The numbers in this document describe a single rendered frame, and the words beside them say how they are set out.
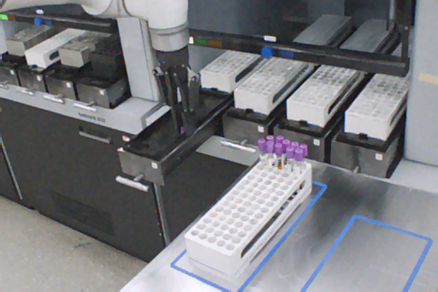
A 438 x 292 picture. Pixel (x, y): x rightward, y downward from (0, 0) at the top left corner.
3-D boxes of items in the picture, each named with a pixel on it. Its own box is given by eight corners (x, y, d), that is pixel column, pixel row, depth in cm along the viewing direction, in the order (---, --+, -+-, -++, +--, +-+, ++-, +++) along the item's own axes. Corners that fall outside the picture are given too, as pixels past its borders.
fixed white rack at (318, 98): (331, 74, 156) (331, 55, 153) (364, 80, 150) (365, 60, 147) (286, 123, 137) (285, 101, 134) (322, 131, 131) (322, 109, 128)
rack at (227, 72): (251, 51, 178) (250, 34, 175) (278, 56, 173) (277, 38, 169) (201, 91, 159) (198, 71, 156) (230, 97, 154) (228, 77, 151)
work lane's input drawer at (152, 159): (252, 65, 185) (251, 40, 181) (290, 71, 177) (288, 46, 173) (111, 181, 139) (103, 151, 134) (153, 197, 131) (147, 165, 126)
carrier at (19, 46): (31, 55, 202) (27, 40, 199) (27, 57, 201) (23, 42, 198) (12, 51, 209) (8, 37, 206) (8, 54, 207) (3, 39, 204)
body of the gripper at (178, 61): (195, 41, 128) (200, 77, 133) (166, 38, 133) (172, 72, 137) (176, 54, 123) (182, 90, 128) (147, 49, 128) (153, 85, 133)
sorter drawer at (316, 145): (364, 50, 183) (365, 25, 179) (405, 56, 175) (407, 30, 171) (265, 160, 137) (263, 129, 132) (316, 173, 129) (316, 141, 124)
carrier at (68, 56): (88, 65, 184) (85, 49, 181) (85, 68, 183) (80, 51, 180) (65, 62, 191) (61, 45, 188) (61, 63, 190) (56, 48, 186)
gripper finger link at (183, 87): (180, 65, 132) (186, 65, 131) (192, 106, 137) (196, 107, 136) (171, 72, 129) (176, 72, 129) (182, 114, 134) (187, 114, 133)
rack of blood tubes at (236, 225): (270, 175, 117) (269, 151, 114) (312, 188, 111) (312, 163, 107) (186, 262, 98) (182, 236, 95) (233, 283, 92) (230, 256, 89)
